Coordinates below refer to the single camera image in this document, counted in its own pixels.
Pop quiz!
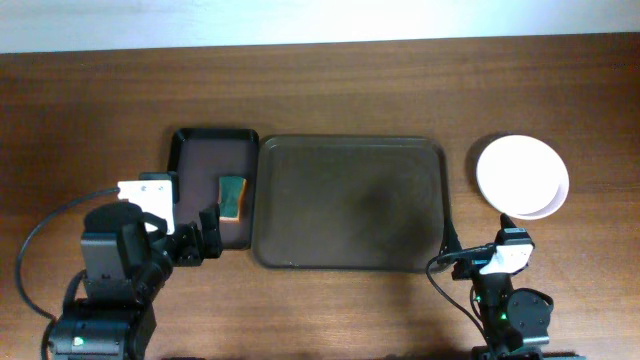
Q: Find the orange green scrub sponge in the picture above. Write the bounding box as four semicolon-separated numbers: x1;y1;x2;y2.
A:
218;176;247;222

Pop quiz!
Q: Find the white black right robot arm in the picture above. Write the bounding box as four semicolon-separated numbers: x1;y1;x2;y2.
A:
432;214;554;359

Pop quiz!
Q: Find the white plate with ketchup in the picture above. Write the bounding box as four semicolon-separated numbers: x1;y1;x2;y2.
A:
475;135;570;221

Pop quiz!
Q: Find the small dark brown tray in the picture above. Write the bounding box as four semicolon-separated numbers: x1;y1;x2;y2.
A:
167;128;259;250

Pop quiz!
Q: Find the large brown tray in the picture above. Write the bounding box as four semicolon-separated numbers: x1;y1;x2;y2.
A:
251;135;451;273

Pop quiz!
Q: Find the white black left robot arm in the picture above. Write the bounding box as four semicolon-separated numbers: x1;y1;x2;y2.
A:
45;202;223;359

